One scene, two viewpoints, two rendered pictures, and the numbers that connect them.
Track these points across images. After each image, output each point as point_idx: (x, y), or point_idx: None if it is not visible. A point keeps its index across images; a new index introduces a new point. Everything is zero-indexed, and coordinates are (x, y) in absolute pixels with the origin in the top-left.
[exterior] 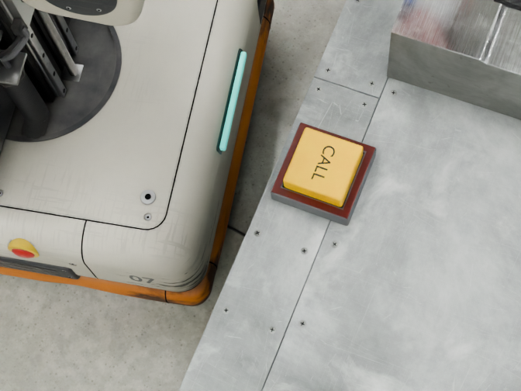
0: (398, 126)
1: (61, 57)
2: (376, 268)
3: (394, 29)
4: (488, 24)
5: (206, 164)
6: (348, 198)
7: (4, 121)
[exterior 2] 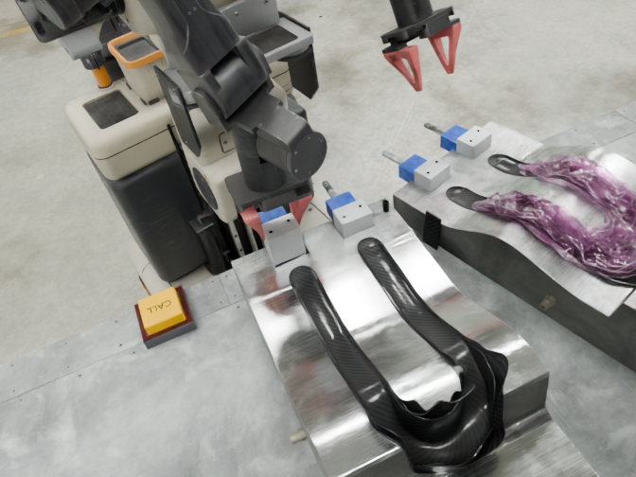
0: (221, 324)
1: (251, 245)
2: (133, 379)
3: (233, 261)
4: (273, 289)
5: None
6: (155, 333)
7: (203, 255)
